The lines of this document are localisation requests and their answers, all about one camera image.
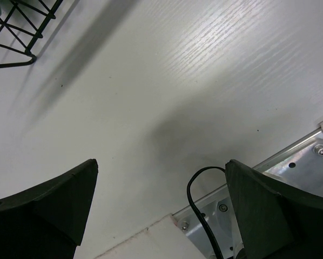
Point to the black wire dish rack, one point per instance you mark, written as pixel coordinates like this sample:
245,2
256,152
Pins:
22,25

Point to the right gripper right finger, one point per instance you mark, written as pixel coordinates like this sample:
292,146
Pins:
275,220

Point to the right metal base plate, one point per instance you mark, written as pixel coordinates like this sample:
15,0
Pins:
299,165

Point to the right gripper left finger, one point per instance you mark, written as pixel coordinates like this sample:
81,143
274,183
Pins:
49,219

